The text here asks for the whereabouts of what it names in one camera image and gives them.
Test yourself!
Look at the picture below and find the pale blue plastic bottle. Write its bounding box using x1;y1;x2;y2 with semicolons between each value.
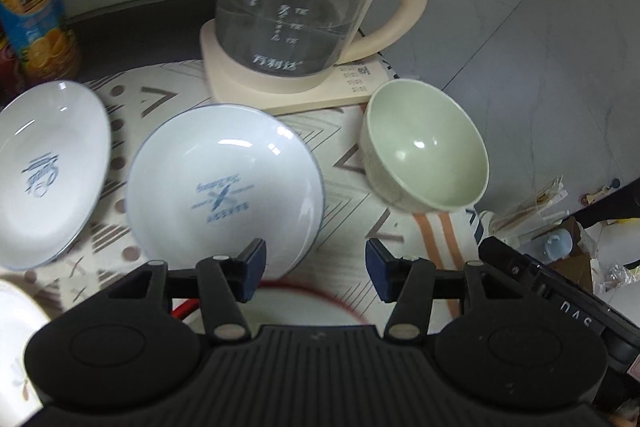
535;229;572;264

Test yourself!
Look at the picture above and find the beige kettle base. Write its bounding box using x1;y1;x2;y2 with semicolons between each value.
200;19;398;116

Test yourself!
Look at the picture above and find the patterned white tablecloth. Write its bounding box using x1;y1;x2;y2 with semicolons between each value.
0;52;501;333

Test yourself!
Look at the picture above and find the white plate blue script print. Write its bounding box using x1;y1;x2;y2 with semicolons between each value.
0;82;112;272

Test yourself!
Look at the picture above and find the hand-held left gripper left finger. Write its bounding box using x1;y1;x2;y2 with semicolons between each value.
107;238;267;340

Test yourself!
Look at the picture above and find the cardboard box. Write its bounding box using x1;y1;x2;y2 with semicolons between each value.
545;217;596;293

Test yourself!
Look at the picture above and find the white plate blue cross print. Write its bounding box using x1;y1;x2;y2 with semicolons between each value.
126;104;325;280

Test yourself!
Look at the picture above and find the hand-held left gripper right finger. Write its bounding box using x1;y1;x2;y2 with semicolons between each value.
366;238;516;340

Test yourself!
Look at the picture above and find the crumpled clear plastic bag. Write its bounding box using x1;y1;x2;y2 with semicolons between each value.
594;257;640;294

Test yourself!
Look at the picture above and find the pale green bowl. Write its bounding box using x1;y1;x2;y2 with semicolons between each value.
361;78;490;214

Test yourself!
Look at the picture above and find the red rimmed plate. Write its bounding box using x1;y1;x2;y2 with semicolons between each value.
170;279;376;338

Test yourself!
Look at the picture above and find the white floral plate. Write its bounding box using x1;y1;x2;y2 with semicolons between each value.
0;279;53;427

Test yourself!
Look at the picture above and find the red soda can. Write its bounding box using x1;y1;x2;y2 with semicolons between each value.
0;27;26;105

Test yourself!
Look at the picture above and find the clear plastic wrapper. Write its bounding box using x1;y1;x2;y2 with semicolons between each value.
487;179;568;238

